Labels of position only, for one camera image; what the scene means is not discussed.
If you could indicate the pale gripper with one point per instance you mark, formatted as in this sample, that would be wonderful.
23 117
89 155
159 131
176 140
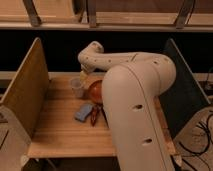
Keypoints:
84 76

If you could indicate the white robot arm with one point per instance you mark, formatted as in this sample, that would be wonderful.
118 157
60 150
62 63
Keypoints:
131 83

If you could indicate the orange ceramic cup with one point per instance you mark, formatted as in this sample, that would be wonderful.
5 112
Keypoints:
95 92

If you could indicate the blue sponge block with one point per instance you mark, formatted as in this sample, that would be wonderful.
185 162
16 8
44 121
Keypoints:
83 112

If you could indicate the dark red spoon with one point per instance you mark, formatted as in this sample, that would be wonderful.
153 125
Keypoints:
94 114

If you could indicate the left wooden side panel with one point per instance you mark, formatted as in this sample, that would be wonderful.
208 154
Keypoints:
23 99

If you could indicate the right dark side panel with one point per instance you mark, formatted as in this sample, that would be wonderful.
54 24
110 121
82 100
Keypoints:
184 104

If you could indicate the middle metal shelf bracket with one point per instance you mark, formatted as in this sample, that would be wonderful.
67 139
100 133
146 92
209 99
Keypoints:
91 13

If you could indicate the metal shelf bracket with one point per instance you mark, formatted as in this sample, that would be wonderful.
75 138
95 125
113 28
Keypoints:
184 14
34 18
91 13

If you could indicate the left metal shelf bracket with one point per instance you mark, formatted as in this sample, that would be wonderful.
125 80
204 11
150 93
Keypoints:
34 18

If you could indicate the right metal shelf bracket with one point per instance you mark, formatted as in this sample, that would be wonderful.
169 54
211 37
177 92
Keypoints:
184 14

